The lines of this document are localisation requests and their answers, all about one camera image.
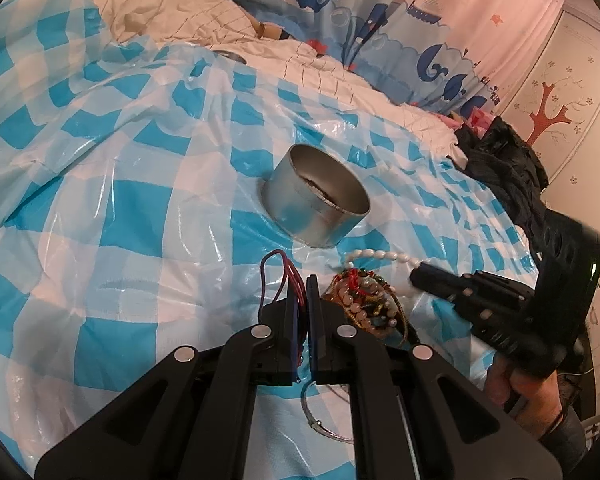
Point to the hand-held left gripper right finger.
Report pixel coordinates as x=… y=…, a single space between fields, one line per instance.
x=311 y=320

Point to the pink cloth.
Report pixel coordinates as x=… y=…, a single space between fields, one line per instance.
x=477 y=119

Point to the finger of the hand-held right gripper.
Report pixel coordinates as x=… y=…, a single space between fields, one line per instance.
x=460 y=282
x=472 y=317

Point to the tree wall sticker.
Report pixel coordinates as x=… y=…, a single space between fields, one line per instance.
x=545 y=115

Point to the person's right hand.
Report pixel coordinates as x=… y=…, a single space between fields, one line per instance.
x=522 y=395

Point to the round metal lid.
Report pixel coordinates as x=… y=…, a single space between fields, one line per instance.
x=230 y=55

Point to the round metal tin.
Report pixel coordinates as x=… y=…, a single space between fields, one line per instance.
x=305 y=205

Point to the brown and black object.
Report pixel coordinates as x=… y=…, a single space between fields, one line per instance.
x=269 y=30

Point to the white striped duvet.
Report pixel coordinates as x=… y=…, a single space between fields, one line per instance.
x=190 y=10

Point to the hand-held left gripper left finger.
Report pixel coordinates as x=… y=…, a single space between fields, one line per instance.
x=294 y=320

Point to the black clothes pile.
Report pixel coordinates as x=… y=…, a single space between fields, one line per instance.
x=505 y=175

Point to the blue whale print curtain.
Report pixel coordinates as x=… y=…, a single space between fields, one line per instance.
x=380 y=25

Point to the pink starfish print curtain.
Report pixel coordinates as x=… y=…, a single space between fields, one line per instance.
x=520 y=35

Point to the blue checkered plastic sheet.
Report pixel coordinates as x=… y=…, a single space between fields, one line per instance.
x=130 y=210

